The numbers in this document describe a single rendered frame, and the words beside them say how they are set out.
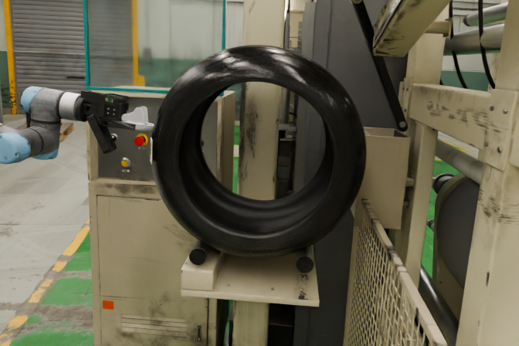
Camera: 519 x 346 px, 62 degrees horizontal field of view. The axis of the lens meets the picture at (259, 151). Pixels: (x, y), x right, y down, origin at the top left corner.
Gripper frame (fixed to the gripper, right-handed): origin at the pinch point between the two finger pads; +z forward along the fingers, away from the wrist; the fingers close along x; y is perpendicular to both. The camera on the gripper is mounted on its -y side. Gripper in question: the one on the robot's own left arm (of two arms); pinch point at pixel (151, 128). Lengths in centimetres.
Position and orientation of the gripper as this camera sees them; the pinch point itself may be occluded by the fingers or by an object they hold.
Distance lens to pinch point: 121.3
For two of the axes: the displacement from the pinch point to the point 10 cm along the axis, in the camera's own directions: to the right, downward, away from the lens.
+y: 1.7, -9.6, -2.1
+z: 9.8, 1.8, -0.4
